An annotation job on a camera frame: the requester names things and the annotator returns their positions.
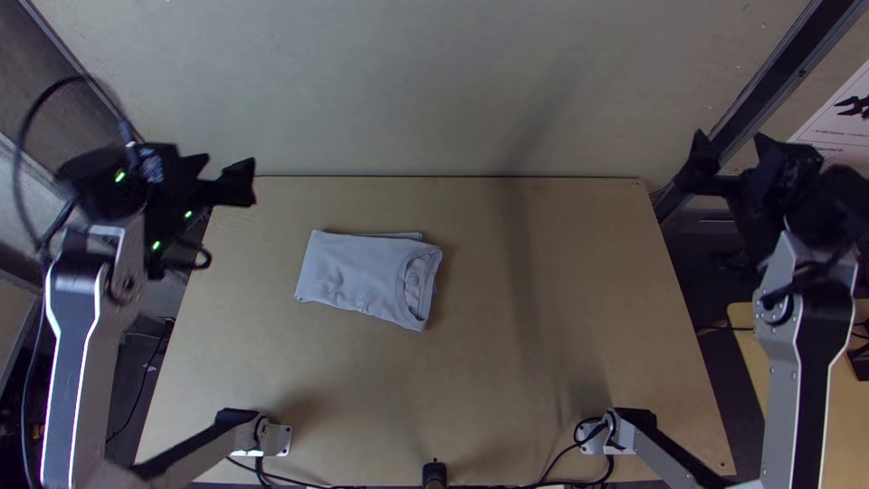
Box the thin metal frame post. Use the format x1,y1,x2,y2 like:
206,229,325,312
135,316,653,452
18,0,142,142

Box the grey t-shirt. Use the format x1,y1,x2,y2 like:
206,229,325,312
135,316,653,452
293,228,444,333

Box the white paper poster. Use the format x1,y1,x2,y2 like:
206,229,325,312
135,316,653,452
789,59,869,171

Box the black cable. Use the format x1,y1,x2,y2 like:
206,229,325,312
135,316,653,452
536,415,616,489
12,72,142,261

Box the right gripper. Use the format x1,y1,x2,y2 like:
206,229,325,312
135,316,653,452
672,127,826,234

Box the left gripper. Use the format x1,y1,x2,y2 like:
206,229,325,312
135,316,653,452
158,142,259,215

